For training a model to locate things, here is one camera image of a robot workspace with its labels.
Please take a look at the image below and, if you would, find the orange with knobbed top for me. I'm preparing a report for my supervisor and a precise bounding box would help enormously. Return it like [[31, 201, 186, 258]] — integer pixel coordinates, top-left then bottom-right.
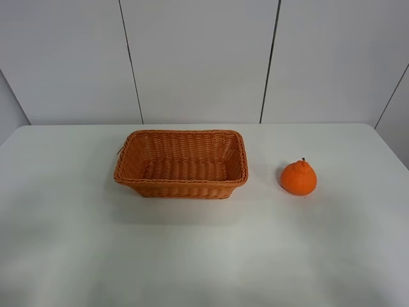
[[279, 157, 318, 196]]

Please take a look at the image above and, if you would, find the orange wicker basket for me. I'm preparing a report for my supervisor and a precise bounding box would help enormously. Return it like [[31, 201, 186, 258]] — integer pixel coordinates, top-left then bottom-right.
[[114, 130, 249, 200]]

